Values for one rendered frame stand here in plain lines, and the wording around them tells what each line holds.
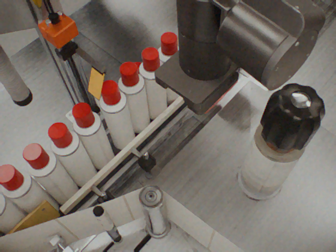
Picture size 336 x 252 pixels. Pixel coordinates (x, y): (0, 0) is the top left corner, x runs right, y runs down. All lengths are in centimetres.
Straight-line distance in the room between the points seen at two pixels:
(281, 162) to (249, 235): 20
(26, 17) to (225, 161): 51
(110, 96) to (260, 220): 38
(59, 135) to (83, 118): 5
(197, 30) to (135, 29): 76
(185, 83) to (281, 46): 14
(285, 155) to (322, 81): 45
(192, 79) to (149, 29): 71
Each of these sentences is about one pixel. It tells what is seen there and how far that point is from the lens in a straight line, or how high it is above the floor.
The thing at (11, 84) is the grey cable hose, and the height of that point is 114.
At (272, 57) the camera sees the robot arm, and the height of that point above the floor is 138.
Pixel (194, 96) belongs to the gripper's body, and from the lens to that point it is 37.
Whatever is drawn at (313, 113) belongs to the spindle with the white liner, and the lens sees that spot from 52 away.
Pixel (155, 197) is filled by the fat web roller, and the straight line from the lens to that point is 55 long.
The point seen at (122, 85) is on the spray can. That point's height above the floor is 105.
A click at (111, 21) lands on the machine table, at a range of 112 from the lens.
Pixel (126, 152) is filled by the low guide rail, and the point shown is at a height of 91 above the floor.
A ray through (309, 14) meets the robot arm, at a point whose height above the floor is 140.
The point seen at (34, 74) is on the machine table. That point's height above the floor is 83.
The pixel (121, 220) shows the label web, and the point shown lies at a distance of 67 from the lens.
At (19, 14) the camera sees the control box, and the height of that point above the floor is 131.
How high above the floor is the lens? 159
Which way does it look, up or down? 60 degrees down
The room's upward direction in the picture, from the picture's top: 4 degrees counter-clockwise
